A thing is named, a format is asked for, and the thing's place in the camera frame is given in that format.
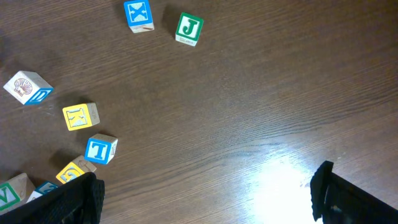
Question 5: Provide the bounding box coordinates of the yellow K block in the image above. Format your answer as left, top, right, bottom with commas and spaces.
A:
62, 103, 100, 131

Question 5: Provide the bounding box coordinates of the red outlined white block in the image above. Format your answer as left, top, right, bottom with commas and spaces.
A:
27, 181, 58, 203

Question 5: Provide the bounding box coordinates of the green J block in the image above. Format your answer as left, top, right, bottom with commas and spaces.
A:
175, 12, 204, 47

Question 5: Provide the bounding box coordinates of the yellow G block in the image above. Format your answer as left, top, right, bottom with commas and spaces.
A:
56, 156, 96, 184

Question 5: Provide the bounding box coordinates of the green V block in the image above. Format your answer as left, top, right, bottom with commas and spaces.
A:
0, 173, 35, 215

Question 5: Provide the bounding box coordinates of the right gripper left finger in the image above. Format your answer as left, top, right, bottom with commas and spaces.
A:
1, 172, 105, 224

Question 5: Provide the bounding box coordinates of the blue T block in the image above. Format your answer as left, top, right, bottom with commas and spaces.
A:
84, 134, 118, 165

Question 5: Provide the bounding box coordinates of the blue X block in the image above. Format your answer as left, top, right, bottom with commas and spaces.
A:
123, 0, 154, 34

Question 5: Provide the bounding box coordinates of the shell block blue D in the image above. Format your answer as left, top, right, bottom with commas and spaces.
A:
3, 70, 53, 105

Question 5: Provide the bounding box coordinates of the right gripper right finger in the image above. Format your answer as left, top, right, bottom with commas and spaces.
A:
310, 161, 397, 224

